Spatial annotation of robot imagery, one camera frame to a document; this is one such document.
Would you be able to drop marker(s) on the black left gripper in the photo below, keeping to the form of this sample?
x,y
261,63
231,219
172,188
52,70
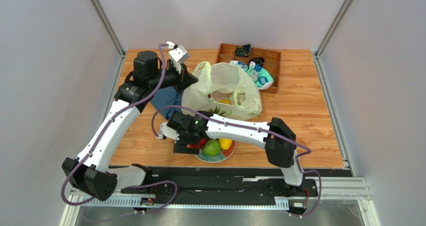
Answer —
x,y
184,80

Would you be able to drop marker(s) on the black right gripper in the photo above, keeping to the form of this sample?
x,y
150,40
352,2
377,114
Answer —
x,y
183,147

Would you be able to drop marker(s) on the fake red fruit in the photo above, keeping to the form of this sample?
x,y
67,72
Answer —
x,y
200,145

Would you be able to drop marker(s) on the fake pineapple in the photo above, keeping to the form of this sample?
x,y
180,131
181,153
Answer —
x,y
217,110

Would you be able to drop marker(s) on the fake yellow mango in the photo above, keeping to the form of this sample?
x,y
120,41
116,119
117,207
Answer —
x,y
225,144

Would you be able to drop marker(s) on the pale yellow plastic bag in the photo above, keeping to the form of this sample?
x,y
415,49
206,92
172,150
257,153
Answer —
x,y
223,81

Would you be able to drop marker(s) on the fake green yellow fruit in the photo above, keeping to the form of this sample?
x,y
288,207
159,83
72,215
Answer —
x,y
224,101

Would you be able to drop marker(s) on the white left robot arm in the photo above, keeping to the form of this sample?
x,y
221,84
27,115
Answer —
x,y
89,172

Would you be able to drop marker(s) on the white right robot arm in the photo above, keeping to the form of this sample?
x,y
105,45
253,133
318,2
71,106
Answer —
x,y
274,137

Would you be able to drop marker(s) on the blue cloth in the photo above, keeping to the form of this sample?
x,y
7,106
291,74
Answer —
x,y
165,97

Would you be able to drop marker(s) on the red and teal floral plate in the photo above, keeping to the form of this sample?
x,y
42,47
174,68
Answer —
x,y
224,154

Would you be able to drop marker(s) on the wooden compartment tray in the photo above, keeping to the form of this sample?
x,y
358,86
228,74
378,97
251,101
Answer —
x,y
268,59

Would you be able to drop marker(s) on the teal white sock left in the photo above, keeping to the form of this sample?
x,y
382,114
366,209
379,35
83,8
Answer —
x,y
241,65

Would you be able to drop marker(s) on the teal white sock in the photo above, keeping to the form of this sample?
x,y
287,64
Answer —
x,y
263,79
241,65

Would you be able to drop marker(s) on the dark blue yellow sock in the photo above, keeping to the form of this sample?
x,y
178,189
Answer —
x,y
243,50

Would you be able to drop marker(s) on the black sock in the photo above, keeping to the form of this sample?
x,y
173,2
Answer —
x,y
258,61

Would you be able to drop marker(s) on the teal white sock right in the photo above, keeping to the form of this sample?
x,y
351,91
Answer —
x,y
263,79

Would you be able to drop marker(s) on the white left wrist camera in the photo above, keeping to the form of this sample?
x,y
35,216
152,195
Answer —
x,y
178,55

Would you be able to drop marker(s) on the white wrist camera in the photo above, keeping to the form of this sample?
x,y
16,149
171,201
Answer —
x,y
178,55
167,132

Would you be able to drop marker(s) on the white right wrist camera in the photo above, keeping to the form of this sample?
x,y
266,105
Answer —
x,y
167,132

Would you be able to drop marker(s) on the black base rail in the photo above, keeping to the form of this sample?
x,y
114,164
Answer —
x,y
238,188

